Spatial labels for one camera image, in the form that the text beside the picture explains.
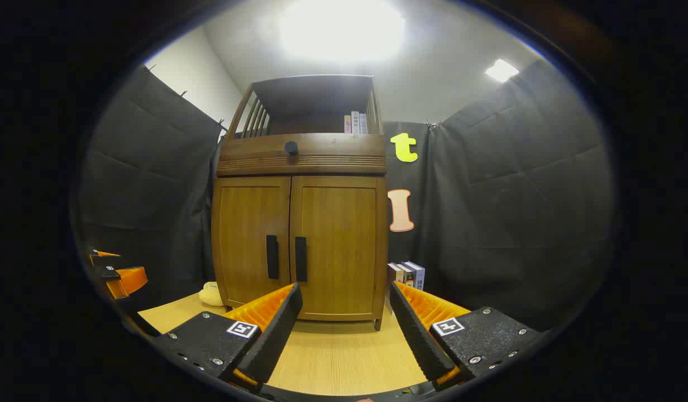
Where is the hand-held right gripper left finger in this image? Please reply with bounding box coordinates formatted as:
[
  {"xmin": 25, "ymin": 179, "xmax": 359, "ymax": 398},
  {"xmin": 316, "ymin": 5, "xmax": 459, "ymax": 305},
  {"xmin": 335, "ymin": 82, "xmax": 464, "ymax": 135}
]
[{"xmin": 151, "ymin": 282, "xmax": 304, "ymax": 391}]

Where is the black backdrop cloth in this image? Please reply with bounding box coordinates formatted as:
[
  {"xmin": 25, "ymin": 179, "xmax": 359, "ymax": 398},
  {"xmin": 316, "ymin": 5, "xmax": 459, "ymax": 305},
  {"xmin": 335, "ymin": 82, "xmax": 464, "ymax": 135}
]
[
  {"xmin": 382, "ymin": 59, "xmax": 615, "ymax": 333},
  {"xmin": 79, "ymin": 64, "xmax": 228, "ymax": 313}
]

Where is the black door handle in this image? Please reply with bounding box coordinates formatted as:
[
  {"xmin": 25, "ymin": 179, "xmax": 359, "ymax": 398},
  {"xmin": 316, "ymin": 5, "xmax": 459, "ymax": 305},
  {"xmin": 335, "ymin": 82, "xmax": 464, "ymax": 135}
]
[
  {"xmin": 266, "ymin": 235, "xmax": 280, "ymax": 280},
  {"xmin": 295, "ymin": 237, "xmax": 308, "ymax": 283}
]

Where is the wooden double-door shoe cabinet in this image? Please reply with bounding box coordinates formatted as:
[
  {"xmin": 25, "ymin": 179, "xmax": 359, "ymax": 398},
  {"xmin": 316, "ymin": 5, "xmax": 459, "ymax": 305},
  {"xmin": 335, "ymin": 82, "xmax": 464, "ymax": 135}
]
[{"xmin": 211, "ymin": 74, "xmax": 389, "ymax": 331}]

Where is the cream soft object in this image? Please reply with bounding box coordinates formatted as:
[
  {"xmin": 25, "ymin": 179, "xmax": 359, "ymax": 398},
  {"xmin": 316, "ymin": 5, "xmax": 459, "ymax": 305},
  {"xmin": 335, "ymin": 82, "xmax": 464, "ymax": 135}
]
[{"xmin": 199, "ymin": 282, "xmax": 226, "ymax": 307}]

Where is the grey-blue book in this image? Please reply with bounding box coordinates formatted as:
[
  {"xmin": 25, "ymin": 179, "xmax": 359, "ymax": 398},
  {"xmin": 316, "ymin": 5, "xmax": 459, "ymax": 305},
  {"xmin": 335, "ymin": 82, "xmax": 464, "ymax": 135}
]
[{"xmin": 405, "ymin": 261, "xmax": 426, "ymax": 291}]

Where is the small ceiling light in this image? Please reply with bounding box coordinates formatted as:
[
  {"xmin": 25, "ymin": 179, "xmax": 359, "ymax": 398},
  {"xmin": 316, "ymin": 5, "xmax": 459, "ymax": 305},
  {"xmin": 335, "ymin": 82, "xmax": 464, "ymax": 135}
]
[{"xmin": 485, "ymin": 59, "xmax": 519, "ymax": 83}]

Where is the wooden shoe cabinet door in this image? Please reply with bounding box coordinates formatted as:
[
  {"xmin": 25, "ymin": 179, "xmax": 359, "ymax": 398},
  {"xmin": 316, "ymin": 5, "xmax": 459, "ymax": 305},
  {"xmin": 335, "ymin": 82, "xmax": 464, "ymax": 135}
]
[
  {"xmin": 213, "ymin": 177, "xmax": 292, "ymax": 309},
  {"xmin": 291, "ymin": 176, "xmax": 388, "ymax": 322}
]

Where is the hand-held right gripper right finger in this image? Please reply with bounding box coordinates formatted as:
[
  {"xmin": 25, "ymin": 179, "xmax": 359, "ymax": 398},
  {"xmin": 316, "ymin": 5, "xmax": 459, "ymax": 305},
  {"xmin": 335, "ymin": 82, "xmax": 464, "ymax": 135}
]
[{"xmin": 389, "ymin": 281, "xmax": 543, "ymax": 391}]

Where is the large ceiling light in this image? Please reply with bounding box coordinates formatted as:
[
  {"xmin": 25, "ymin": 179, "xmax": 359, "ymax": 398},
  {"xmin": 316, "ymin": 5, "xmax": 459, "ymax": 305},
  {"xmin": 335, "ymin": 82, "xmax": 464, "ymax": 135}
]
[{"xmin": 280, "ymin": 0, "xmax": 406, "ymax": 62}]

